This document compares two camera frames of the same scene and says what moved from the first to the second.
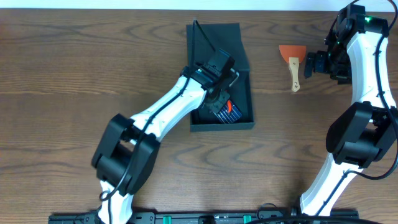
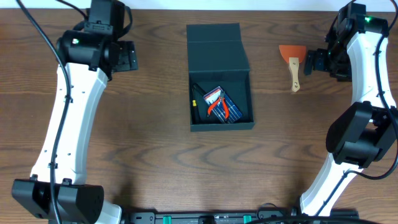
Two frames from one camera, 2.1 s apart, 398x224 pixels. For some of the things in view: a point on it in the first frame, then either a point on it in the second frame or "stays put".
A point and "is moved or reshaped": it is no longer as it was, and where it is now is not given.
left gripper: [219, 106] -> [126, 56]
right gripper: [344, 77] stays put
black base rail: [203, 217] stays put
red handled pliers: [229, 106] is moved or reshaped
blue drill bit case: [226, 117] stays put
